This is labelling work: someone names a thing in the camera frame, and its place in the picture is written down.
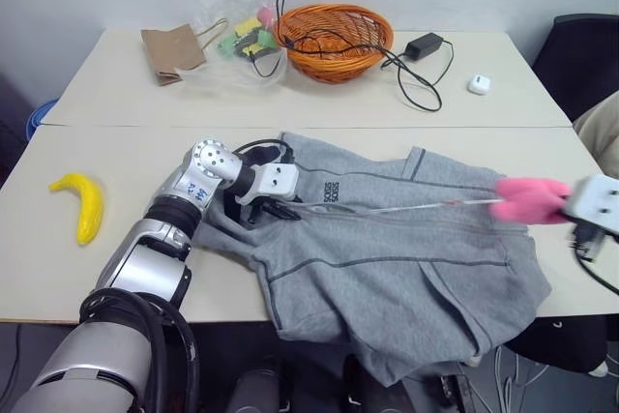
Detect beige cloth bundle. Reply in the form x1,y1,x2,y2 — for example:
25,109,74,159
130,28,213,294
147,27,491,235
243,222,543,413
573,92,619,178

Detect black chair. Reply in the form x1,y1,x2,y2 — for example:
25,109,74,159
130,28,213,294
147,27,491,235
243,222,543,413
531,13,619,123

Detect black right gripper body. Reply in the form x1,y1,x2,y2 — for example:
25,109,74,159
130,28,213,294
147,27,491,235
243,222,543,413
559,208,606,260

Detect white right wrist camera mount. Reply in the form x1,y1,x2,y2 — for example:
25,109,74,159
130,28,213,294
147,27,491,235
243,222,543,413
570,172,619,236

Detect dark rounded shape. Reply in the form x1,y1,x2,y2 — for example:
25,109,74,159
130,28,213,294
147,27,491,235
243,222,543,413
230,368,292,413

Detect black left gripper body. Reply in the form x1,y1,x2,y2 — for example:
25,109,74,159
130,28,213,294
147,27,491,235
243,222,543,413
235,193,273,227

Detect white floor cables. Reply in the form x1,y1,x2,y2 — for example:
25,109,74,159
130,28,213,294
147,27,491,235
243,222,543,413
491,345,550,413

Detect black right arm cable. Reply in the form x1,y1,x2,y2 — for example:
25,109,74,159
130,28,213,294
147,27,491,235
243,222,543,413
575,241,619,297

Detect clear plastic bag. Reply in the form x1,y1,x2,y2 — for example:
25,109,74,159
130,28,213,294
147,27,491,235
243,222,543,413
183,0,291,91

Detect black seat with white marks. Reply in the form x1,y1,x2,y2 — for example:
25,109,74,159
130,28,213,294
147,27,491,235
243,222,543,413
502,314,612,378

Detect white earbuds case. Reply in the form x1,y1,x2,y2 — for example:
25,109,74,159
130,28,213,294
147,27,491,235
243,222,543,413
466,74,492,95

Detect black power adapter with cable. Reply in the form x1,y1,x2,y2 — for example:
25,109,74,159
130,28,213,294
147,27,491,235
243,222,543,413
381,32,457,113

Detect orange wicker basket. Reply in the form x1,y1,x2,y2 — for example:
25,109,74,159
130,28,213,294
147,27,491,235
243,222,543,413
272,3,395,81

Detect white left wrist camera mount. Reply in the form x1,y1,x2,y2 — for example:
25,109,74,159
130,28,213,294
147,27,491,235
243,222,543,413
235,162,300,205

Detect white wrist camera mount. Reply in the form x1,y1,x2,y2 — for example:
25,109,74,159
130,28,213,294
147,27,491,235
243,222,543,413
235,162,300,205
570,172,619,236

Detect brown paper bag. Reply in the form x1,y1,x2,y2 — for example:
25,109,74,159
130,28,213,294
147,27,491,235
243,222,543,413
140,17,229,89

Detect yellow toy banana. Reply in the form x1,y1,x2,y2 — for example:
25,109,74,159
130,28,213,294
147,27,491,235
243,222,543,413
47,171,106,246

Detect grey zip jacket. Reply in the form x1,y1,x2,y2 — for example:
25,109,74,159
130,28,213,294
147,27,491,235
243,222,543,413
192,131,553,389

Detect green and yellow toy blocks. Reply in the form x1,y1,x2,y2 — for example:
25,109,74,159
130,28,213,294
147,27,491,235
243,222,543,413
216,17,280,60

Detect pink fluffy zipper pull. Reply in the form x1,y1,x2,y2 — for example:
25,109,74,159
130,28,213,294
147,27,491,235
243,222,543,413
488,175,575,226

